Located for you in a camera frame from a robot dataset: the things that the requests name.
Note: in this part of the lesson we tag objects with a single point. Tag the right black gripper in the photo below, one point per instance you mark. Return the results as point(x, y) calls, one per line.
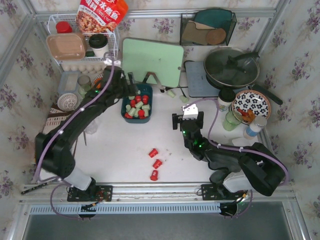
point(176, 121)

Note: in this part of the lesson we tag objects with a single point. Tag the red coffee capsule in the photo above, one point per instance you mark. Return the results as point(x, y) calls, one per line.
point(145, 99)
point(128, 116)
point(141, 114)
point(154, 175)
point(153, 153)
point(157, 164)
point(138, 99)
point(133, 103)

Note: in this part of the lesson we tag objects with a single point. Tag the green glass cup right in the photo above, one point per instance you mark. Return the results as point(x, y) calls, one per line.
point(232, 120)

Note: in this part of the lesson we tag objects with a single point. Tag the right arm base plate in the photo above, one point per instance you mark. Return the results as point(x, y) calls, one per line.
point(212, 192)

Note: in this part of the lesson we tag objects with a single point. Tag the black lid paper cup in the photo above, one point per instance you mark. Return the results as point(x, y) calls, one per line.
point(99, 43)

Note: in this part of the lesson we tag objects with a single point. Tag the grey induction cooker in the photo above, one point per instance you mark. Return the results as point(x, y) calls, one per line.
point(198, 85)

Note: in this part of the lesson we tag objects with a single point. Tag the white wire rack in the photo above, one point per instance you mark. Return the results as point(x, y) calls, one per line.
point(71, 19)

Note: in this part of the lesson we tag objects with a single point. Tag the white plastic scoop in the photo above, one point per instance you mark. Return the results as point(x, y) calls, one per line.
point(240, 142)

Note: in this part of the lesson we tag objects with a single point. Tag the black lid seasoning jar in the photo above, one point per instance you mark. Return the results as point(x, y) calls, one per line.
point(225, 98)

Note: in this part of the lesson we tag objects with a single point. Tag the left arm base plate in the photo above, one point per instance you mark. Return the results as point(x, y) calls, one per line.
point(103, 193)

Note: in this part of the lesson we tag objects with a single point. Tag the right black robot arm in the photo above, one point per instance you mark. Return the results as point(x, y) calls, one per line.
point(262, 173)

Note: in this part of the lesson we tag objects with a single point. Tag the white strainer basket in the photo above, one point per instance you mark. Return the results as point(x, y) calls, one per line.
point(67, 102)

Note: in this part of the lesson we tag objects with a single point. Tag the grey glass cup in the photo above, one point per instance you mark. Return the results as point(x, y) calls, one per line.
point(84, 82)

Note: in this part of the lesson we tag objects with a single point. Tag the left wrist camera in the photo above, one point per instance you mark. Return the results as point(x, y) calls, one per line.
point(109, 61)

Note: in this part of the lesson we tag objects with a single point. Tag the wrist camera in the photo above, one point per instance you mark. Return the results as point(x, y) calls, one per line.
point(109, 61)
point(190, 112)

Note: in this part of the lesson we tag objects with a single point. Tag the clear lidded container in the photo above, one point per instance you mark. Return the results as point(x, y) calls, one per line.
point(68, 82)

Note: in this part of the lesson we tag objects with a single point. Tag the clear glass cup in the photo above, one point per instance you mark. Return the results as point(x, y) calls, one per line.
point(91, 128)

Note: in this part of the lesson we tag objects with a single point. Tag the green cutting board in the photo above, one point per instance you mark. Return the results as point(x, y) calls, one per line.
point(142, 56)

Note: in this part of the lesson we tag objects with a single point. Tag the pink fruit bowl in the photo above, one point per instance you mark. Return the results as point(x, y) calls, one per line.
point(96, 80)

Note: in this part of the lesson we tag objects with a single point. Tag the egg carton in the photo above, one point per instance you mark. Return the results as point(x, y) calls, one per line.
point(84, 68)

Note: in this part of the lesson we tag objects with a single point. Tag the green glass cup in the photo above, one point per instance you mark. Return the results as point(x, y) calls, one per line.
point(82, 90)
point(232, 120)

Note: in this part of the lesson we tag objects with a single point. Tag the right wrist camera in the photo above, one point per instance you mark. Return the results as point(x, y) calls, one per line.
point(190, 112)

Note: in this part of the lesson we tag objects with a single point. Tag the metal cutting board stand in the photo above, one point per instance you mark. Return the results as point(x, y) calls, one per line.
point(152, 79)

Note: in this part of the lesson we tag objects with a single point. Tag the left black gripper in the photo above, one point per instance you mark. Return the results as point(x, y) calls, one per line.
point(127, 83)

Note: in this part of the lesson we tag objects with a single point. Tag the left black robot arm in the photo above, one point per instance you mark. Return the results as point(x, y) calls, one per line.
point(53, 149)

